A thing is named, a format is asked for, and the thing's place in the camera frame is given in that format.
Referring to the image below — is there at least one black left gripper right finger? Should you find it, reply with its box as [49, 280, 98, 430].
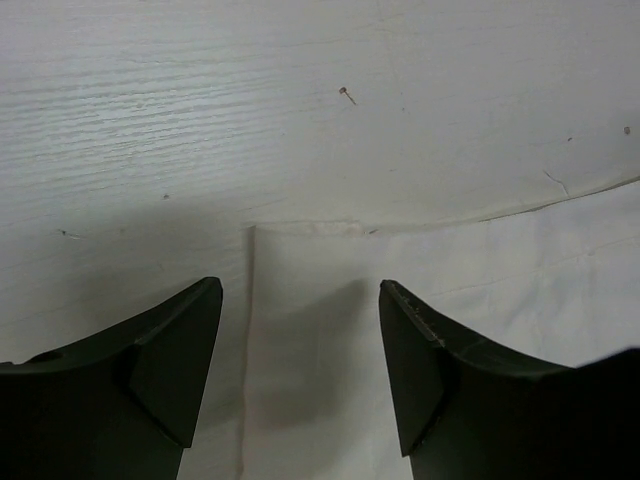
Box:
[379, 280, 639, 479]

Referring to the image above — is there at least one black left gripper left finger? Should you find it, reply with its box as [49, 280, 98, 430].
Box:
[1, 277, 223, 479]

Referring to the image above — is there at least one white skirt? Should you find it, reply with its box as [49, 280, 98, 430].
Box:
[242, 184, 639, 479]

